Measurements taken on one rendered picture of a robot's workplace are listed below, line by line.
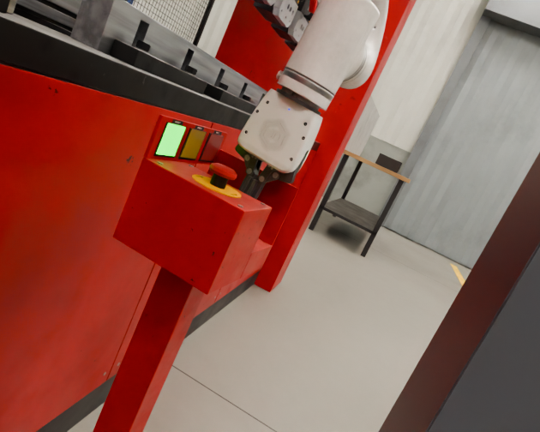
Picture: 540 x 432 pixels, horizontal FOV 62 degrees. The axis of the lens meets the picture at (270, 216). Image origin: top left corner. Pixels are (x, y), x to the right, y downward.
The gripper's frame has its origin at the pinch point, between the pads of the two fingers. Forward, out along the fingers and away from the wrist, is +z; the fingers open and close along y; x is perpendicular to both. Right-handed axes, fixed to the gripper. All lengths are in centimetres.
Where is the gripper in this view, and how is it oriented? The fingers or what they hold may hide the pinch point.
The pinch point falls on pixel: (250, 189)
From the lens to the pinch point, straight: 70.9
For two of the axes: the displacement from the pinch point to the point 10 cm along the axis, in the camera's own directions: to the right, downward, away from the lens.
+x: 3.3, -0.6, 9.4
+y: 8.1, 5.3, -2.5
